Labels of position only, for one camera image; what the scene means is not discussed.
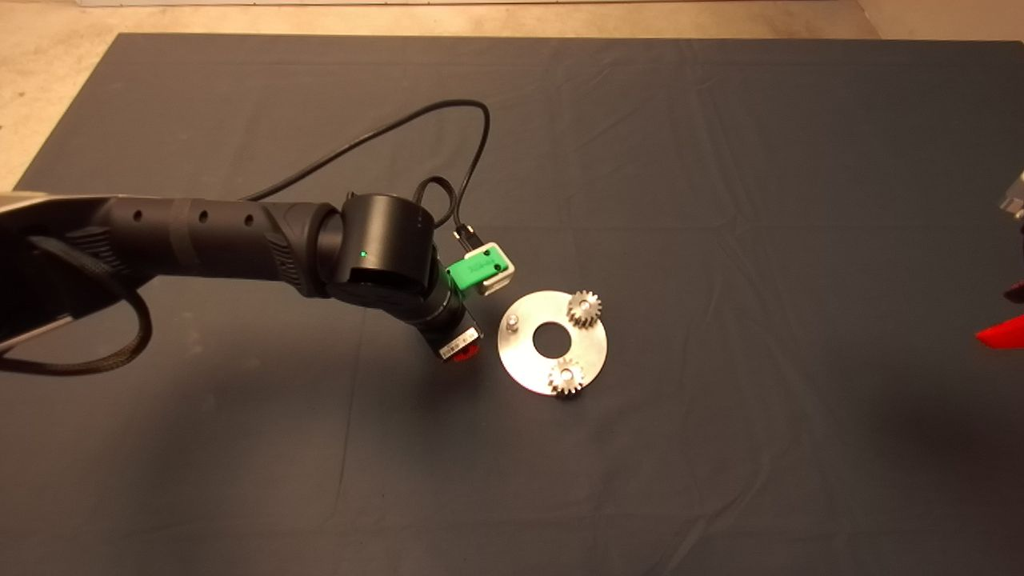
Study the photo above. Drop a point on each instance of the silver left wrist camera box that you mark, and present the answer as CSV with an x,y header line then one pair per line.
x,y
500,280

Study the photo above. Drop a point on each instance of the green left camera mount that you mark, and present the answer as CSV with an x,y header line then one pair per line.
x,y
472,272

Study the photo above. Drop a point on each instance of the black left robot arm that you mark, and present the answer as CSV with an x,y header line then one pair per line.
x,y
200,240

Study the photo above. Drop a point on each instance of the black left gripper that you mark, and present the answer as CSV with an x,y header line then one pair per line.
x,y
460,340

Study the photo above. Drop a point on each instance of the round metal carrier plate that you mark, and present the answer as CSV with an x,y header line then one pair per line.
x,y
524,364

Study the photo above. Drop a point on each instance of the small steel planetary gear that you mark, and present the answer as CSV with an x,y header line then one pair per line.
x,y
558,383
594,317

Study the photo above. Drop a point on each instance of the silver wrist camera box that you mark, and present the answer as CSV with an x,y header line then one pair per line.
x,y
1014,196
500,280

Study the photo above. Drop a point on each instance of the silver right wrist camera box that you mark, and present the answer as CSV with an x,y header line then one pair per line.
x,y
1014,196

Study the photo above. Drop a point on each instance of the dark grey table cloth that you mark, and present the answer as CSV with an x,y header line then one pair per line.
x,y
640,480

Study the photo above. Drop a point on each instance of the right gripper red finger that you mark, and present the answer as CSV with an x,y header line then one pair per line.
x,y
1018,293
1008,334

